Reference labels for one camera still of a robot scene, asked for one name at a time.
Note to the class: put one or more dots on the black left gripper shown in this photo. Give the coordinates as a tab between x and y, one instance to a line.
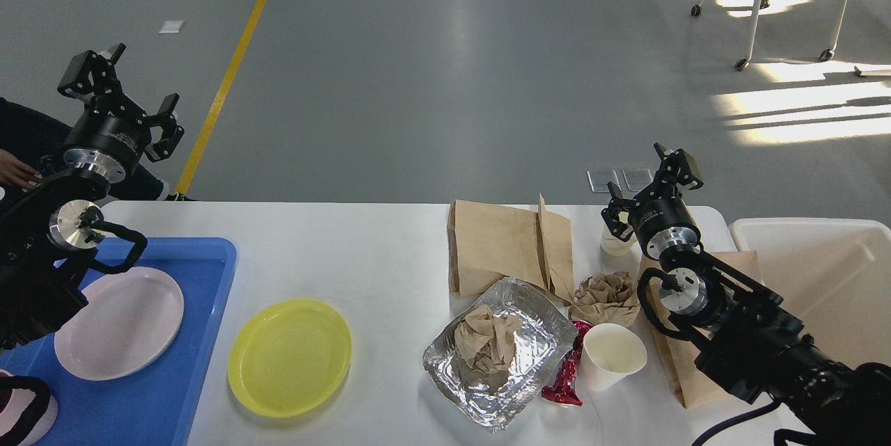
109	146

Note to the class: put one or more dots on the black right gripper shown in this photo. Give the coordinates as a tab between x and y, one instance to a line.
664	222

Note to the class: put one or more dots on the yellow plastic plate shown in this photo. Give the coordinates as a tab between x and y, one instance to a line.
290	358

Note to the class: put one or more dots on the brown paper bag under arm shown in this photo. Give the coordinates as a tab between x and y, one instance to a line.
691	387

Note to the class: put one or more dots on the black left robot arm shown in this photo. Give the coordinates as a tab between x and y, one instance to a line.
57	232

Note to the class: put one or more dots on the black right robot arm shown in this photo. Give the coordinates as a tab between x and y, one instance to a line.
748	344

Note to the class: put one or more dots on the small white cup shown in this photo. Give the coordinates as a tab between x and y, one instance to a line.
614	246

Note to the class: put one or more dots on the seated person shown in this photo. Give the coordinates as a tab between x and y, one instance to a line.
28	135

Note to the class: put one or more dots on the crumpled brown paper ball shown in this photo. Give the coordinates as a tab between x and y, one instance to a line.
606	299

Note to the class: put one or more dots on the flat brown paper bag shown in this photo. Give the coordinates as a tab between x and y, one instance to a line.
488	242

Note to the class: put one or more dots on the white paper cup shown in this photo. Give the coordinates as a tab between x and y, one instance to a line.
610	352

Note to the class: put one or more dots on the pink plate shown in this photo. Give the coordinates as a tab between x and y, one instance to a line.
129	321

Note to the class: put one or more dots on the white plastic bin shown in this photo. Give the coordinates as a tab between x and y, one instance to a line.
831	273

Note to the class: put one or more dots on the red snack wrapper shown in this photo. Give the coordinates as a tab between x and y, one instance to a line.
562	391

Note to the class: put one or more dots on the crumpled brown paper in tray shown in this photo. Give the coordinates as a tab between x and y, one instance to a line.
486	341

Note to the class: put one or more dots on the aluminium foil tray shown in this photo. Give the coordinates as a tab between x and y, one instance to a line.
543	338

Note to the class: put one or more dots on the blue plastic tray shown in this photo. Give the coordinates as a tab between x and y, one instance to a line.
156	405

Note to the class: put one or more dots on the pink cup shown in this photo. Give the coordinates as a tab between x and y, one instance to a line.
28	409

